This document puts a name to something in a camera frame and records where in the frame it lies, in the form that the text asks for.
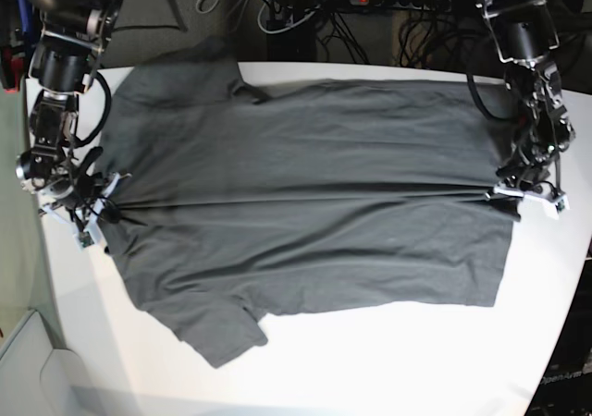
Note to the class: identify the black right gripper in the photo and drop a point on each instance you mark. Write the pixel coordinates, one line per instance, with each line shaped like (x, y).
(87, 198)

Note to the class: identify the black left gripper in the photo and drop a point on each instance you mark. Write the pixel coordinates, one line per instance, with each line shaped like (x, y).
(523, 176)

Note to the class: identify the dark grey t-shirt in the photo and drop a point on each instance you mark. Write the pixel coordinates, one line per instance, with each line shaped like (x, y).
(346, 194)

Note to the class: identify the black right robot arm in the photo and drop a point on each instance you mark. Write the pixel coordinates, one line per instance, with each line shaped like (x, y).
(74, 36)

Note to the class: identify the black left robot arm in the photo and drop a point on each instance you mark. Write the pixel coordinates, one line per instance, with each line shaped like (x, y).
(524, 36)

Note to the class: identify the red clamp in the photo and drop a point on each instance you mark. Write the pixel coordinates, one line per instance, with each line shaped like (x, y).
(12, 66)

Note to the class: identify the grey tray corner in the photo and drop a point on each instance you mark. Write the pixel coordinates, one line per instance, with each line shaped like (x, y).
(37, 378)

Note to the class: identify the blue tool handle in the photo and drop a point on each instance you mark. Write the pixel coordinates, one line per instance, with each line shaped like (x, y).
(23, 10)

